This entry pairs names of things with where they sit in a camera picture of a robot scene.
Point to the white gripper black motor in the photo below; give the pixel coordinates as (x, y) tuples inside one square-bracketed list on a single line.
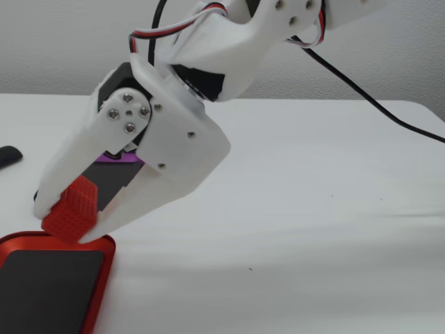
[(181, 139)]

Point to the purple metal tray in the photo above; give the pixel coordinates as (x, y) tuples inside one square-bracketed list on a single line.
[(111, 181)]

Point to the red textured block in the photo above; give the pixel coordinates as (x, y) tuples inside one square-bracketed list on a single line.
[(73, 215)]

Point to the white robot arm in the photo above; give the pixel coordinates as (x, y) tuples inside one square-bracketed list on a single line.
[(243, 45)]

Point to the black rounded object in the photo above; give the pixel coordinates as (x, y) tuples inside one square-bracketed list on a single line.
[(8, 154)]

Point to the red metal tray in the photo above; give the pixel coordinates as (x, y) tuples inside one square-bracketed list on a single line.
[(52, 285)]

